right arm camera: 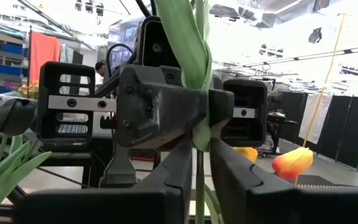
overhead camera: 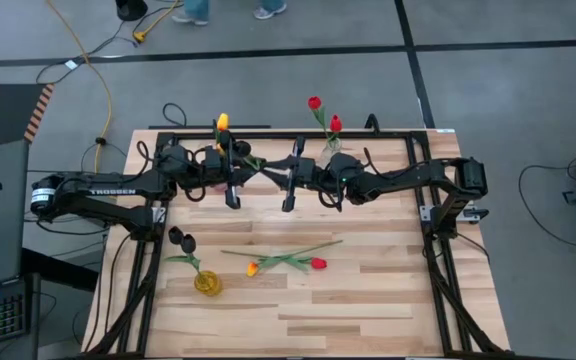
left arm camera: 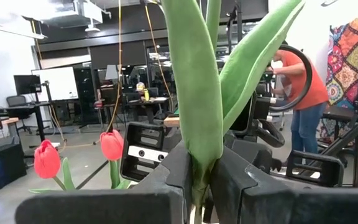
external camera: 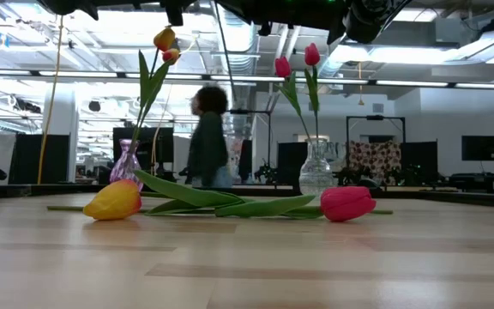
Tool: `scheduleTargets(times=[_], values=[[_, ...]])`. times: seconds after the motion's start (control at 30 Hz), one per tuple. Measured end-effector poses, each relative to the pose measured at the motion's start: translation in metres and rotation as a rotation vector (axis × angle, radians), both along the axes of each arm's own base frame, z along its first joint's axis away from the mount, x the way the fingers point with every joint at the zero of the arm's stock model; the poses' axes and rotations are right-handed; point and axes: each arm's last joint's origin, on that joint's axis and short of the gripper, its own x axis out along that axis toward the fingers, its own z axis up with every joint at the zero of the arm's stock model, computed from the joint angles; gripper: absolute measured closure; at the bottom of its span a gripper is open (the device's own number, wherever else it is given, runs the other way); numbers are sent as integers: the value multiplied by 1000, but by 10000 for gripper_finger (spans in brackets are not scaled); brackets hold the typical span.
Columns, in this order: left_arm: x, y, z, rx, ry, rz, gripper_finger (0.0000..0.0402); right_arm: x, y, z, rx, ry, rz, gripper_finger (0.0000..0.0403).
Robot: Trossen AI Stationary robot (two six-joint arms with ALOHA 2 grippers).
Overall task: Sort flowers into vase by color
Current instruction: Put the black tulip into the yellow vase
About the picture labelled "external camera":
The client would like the red artificial tulip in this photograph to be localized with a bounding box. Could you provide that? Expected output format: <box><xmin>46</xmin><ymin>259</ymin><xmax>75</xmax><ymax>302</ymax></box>
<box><xmin>46</xmin><ymin>185</ymin><xmax>377</xmax><ymax>223</ymax></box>
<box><xmin>303</xmin><ymin>41</ymin><xmax>322</xmax><ymax>142</ymax></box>
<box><xmin>274</xmin><ymin>56</ymin><xmax>312</xmax><ymax>142</ymax></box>

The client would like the long overhead light bar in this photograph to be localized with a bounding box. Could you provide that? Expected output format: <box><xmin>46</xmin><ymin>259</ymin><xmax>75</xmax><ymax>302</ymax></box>
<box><xmin>0</xmin><ymin>68</ymin><xmax>494</xmax><ymax>92</ymax></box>

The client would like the clear glass vase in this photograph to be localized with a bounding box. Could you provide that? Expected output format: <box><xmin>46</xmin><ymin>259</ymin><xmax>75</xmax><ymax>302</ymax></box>
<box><xmin>298</xmin><ymin>137</ymin><xmax>334</xmax><ymax>199</ymax></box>

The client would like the black screen panel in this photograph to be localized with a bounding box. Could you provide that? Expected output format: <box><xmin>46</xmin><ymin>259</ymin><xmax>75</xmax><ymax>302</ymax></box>
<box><xmin>112</xmin><ymin>126</ymin><xmax>175</xmax><ymax>175</ymax></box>

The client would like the floral patterned panel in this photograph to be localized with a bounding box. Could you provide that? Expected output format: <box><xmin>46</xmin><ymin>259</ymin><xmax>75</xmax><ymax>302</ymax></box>
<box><xmin>349</xmin><ymin>140</ymin><xmax>403</xmax><ymax>181</ymax></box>

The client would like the yellow orange artificial tulip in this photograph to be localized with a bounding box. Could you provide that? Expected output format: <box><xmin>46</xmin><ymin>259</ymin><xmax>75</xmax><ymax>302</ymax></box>
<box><xmin>82</xmin><ymin>170</ymin><xmax>395</xmax><ymax>221</ymax></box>
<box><xmin>133</xmin><ymin>46</ymin><xmax>183</xmax><ymax>151</ymax></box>
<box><xmin>129</xmin><ymin>26</ymin><xmax>177</xmax><ymax>154</ymax></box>

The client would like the black frame stand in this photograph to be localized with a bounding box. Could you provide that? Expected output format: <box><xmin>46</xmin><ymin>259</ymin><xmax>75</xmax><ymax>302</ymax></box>
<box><xmin>227</xmin><ymin>109</ymin><xmax>273</xmax><ymax>173</ymax></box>
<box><xmin>345</xmin><ymin>114</ymin><xmax>407</xmax><ymax>181</ymax></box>

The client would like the black monitor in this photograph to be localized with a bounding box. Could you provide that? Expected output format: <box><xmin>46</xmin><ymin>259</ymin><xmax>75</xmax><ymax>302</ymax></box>
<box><xmin>461</xmin><ymin>135</ymin><xmax>494</xmax><ymax>162</ymax></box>

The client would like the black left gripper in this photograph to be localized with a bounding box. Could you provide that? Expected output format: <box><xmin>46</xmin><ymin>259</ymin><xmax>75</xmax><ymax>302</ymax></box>
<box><xmin>36</xmin><ymin>0</ymin><xmax>186</xmax><ymax>27</ymax></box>

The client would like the hanging yellow pendant cord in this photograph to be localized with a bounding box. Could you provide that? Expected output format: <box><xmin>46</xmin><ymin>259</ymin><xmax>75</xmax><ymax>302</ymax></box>
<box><xmin>357</xmin><ymin>62</ymin><xmax>366</xmax><ymax>107</ymax></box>

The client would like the ribbed silver duct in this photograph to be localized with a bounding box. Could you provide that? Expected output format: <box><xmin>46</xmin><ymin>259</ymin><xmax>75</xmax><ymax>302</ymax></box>
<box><xmin>214</xmin><ymin>3</ymin><xmax>259</xmax><ymax>134</ymax></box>

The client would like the purple glass vase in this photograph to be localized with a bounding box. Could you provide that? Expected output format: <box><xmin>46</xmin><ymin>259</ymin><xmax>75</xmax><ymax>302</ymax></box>
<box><xmin>108</xmin><ymin>137</ymin><xmax>144</xmax><ymax>192</ymax></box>

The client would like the black desk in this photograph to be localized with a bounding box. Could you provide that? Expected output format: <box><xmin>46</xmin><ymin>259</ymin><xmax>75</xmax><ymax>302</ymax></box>
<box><xmin>448</xmin><ymin>171</ymin><xmax>494</xmax><ymax>195</ymax></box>

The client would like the white pillar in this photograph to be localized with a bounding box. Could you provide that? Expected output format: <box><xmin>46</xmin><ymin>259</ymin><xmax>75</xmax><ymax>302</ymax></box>
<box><xmin>42</xmin><ymin>83</ymin><xmax>80</xmax><ymax>185</ymax></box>

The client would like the black table edge rail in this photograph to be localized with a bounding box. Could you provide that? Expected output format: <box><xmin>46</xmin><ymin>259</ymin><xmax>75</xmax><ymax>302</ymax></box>
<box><xmin>0</xmin><ymin>183</ymin><xmax>494</xmax><ymax>210</ymax></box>

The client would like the black partition panel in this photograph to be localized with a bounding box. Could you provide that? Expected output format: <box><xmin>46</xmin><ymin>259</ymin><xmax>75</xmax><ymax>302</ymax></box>
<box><xmin>8</xmin><ymin>133</ymin><xmax>71</xmax><ymax>185</ymax></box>
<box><xmin>401</xmin><ymin>141</ymin><xmax>439</xmax><ymax>181</ymax></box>
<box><xmin>276</xmin><ymin>142</ymin><xmax>309</xmax><ymax>186</ymax></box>

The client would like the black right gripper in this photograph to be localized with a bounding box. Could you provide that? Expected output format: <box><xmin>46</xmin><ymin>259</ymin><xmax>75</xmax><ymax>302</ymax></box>
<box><xmin>216</xmin><ymin>0</ymin><xmax>316</xmax><ymax>38</ymax></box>

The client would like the silver diagonal duct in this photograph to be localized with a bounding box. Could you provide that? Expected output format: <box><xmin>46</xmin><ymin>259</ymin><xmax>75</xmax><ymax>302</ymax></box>
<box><xmin>317</xmin><ymin>42</ymin><xmax>349</xmax><ymax>78</ymax></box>

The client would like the person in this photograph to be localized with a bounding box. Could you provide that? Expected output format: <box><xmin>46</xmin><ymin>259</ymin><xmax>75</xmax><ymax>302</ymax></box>
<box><xmin>185</xmin><ymin>84</ymin><xmax>235</xmax><ymax>189</ymax></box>

